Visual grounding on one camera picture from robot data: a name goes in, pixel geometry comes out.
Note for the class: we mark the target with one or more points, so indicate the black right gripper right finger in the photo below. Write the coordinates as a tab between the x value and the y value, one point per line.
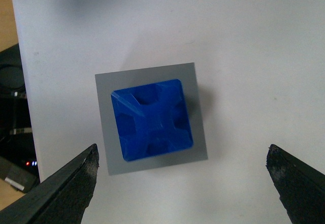
300	186

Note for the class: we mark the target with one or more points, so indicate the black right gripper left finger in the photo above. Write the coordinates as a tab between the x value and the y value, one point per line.
62	197

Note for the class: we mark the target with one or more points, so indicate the blue handled insert part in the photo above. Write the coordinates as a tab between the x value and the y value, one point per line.
152	119

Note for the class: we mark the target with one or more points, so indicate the gray cube base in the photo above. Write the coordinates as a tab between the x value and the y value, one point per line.
106	83

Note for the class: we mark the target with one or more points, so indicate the black electronic device with LEDs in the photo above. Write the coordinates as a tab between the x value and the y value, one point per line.
19	166

